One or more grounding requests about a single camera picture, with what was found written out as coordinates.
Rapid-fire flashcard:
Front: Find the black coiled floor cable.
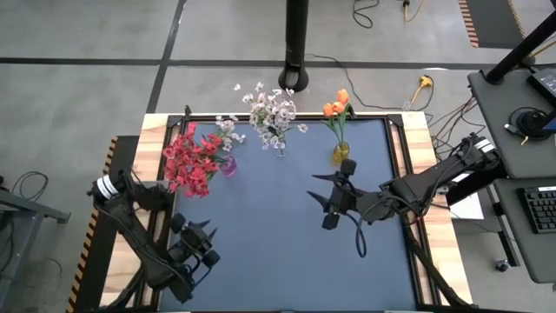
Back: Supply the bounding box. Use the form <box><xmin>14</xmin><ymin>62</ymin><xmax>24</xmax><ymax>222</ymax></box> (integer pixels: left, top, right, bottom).
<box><xmin>350</xmin><ymin>0</ymin><xmax>381</xmax><ymax>30</ymax></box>

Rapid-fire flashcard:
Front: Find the yellow glass vase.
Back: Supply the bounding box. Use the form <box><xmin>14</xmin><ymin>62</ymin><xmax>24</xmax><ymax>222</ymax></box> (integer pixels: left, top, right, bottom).
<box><xmin>333</xmin><ymin>141</ymin><xmax>351</xmax><ymax>166</ymax></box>

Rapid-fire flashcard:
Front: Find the black laptop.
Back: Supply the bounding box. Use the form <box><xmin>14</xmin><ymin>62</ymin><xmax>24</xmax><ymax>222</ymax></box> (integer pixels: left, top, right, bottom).
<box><xmin>525</xmin><ymin>67</ymin><xmax>556</xmax><ymax>109</ymax></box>

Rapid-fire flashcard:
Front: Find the long black floor cable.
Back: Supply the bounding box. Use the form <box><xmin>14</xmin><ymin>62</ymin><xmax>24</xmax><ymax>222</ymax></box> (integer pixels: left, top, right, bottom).
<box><xmin>303</xmin><ymin>52</ymin><xmax>412</xmax><ymax>112</ymax></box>

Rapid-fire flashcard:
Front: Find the black metal table frame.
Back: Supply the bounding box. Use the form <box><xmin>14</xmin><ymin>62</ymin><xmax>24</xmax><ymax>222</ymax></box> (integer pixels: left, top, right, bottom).
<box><xmin>156</xmin><ymin>103</ymin><xmax>431</xmax><ymax>313</ymax></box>

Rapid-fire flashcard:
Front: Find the black diagonal frame strut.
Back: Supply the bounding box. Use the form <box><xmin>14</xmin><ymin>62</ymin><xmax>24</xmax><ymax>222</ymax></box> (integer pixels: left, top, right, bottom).
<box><xmin>103</xmin><ymin>260</ymin><xmax>151</xmax><ymax>310</ymax></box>
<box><xmin>401</xmin><ymin>230</ymin><xmax>473</xmax><ymax>310</ymax></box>

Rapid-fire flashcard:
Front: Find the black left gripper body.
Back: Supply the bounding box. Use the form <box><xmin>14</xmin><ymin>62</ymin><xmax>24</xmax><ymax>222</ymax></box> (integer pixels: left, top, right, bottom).
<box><xmin>169</xmin><ymin>212</ymin><xmax>222</xmax><ymax>269</ymax></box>

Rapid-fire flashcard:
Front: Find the white paper sheet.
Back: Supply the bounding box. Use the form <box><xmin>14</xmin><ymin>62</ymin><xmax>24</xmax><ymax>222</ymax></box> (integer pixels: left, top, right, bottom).
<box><xmin>449</xmin><ymin>190</ymin><xmax>486</xmax><ymax>221</ymax></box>

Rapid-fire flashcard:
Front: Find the black round post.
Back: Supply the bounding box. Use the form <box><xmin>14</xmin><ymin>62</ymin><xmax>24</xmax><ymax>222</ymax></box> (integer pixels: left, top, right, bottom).
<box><xmin>277</xmin><ymin>0</ymin><xmax>311</xmax><ymax>94</ymax></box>

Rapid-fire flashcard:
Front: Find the yellow floor cable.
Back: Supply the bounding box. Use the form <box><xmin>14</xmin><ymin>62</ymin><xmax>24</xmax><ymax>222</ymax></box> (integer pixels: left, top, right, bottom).
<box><xmin>401</xmin><ymin>0</ymin><xmax>426</xmax><ymax>23</ymax></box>

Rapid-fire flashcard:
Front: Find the black keyboard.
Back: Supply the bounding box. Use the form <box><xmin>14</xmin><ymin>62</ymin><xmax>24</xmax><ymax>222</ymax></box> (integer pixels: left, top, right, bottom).
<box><xmin>515</xmin><ymin>185</ymin><xmax>556</xmax><ymax>235</ymax></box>

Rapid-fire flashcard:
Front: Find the black cable loop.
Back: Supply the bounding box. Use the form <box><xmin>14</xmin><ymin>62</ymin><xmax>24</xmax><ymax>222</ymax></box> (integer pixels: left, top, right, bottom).
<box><xmin>10</xmin><ymin>170</ymin><xmax>50</xmax><ymax>202</ymax></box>

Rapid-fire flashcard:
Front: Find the grey desk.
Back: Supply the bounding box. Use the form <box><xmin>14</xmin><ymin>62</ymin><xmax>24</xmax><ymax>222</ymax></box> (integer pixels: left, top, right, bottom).
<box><xmin>493</xmin><ymin>176</ymin><xmax>556</xmax><ymax>284</ymax></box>
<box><xmin>467</xmin><ymin>64</ymin><xmax>556</xmax><ymax>180</ymax></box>

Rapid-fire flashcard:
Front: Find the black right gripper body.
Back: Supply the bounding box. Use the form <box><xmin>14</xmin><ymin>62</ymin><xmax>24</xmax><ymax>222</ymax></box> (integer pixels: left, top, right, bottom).
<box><xmin>322</xmin><ymin>158</ymin><xmax>364</xmax><ymax>231</ymax></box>

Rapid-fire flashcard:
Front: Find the black desk leg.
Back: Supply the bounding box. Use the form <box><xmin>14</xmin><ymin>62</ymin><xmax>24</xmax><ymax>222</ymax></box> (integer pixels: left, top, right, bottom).
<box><xmin>497</xmin><ymin>216</ymin><xmax>521</xmax><ymax>267</ymax></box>

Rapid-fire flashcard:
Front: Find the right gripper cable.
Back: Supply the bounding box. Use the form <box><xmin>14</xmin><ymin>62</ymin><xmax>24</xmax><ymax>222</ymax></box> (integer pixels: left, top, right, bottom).
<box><xmin>354</xmin><ymin>212</ymin><xmax>370</xmax><ymax>258</ymax></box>

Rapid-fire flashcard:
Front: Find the orange artificial tulip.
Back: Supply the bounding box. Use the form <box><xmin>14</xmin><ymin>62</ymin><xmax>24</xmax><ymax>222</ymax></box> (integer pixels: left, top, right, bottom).
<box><xmin>321</xmin><ymin>103</ymin><xmax>345</xmax><ymax>147</ymax></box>
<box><xmin>332</xmin><ymin>102</ymin><xmax>348</xmax><ymax>147</ymax></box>
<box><xmin>336</xmin><ymin>88</ymin><xmax>354</xmax><ymax>147</ymax></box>

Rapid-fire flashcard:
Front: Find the black round stand base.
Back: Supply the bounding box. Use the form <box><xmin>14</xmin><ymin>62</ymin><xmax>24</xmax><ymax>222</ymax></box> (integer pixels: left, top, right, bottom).
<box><xmin>506</xmin><ymin>106</ymin><xmax>556</xmax><ymax>143</ymax></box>

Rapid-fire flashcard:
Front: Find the black hazard-edged floor mat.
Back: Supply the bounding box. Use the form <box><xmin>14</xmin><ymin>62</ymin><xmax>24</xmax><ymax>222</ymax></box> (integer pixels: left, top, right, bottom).
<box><xmin>64</xmin><ymin>135</ymin><xmax>141</xmax><ymax>313</ymax></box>
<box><xmin>458</xmin><ymin>0</ymin><xmax>526</xmax><ymax>50</ymax></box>

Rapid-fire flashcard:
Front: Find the purple glass vase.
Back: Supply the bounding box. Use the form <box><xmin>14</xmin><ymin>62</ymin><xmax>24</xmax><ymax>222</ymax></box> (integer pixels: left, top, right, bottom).
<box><xmin>220</xmin><ymin>155</ymin><xmax>238</xmax><ymax>177</ymax></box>

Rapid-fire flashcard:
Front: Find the floor cable bundle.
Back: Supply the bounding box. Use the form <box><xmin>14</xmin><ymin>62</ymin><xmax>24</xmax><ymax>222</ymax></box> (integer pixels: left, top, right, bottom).
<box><xmin>427</xmin><ymin>95</ymin><xmax>490</xmax><ymax>151</ymax></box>

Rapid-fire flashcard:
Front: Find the yellow power plug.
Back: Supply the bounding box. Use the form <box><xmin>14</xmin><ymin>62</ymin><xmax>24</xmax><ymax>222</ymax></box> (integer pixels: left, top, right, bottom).
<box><xmin>410</xmin><ymin>74</ymin><xmax>435</xmax><ymax>105</ymax></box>

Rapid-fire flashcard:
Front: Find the black diagonal pole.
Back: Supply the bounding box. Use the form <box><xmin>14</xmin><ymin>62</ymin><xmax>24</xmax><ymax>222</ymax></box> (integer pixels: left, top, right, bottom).
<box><xmin>483</xmin><ymin>10</ymin><xmax>556</xmax><ymax>86</ymax></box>

